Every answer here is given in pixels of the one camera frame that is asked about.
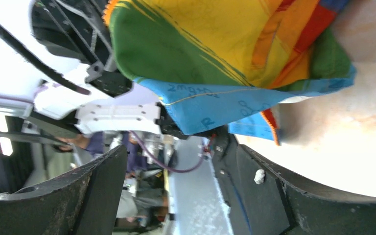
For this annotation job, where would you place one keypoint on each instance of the person in purple shirt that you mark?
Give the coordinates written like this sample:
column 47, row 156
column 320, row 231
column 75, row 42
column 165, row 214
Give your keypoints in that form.
column 131, row 207

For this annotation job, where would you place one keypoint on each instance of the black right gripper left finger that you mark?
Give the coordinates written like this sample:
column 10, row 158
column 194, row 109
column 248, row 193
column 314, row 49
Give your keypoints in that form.
column 82, row 201

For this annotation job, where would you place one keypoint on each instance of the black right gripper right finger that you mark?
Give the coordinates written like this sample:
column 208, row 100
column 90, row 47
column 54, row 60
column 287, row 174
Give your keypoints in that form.
column 320, row 210

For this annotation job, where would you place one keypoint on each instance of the rainbow striped zip jacket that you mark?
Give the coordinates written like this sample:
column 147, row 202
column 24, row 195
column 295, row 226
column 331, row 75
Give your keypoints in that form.
column 228, row 62

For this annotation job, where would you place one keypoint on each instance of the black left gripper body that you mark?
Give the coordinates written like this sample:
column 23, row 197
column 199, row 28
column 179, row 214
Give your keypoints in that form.
column 75, row 29

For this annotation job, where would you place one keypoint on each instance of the aluminium frame rail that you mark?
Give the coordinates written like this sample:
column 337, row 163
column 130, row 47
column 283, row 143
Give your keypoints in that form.
column 26, row 125

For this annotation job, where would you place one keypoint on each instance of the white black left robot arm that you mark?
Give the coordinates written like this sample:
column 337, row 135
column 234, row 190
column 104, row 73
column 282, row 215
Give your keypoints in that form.
column 105, row 100

